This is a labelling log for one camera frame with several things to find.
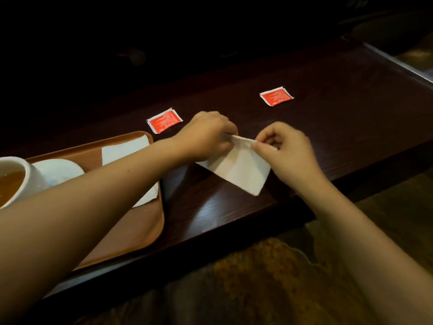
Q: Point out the person's left forearm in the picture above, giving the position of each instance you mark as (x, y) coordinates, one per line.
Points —
(84, 213)

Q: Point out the person's right forearm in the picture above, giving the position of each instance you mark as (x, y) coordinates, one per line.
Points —
(365, 253)

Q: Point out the person's right thumb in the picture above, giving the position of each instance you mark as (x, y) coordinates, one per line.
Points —
(262, 150)

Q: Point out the white paper napkin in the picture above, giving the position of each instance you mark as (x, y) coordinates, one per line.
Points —
(240, 169)
(121, 150)

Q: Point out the person's right hand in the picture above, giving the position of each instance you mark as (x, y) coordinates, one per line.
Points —
(294, 155)

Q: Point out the brown plastic tray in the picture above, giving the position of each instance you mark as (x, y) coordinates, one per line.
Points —
(135, 230)

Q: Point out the red sauce sachet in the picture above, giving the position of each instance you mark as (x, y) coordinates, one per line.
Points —
(276, 96)
(164, 121)

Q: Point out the person's left thumb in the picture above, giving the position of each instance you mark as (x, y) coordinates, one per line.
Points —
(228, 141)

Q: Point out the white cup of tea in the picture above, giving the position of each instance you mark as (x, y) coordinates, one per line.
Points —
(32, 182)

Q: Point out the white saucer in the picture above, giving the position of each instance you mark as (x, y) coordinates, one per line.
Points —
(61, 170)

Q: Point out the metal rail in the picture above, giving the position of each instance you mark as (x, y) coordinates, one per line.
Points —
(399, 62)

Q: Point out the person's left hand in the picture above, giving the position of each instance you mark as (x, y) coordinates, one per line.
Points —
(199, 138)

